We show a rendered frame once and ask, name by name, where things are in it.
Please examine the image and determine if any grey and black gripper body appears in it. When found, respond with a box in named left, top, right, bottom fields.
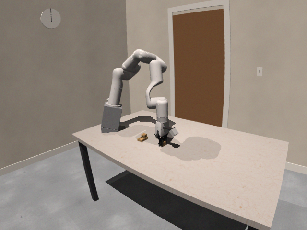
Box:
left=155, top=121, right=169, bottom=137

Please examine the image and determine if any wooden tray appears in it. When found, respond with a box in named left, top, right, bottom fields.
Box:
left=137, top=136, right=148, bottom=142

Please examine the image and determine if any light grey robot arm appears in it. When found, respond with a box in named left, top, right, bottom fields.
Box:
left=106, top=49, right=168, bottom=122

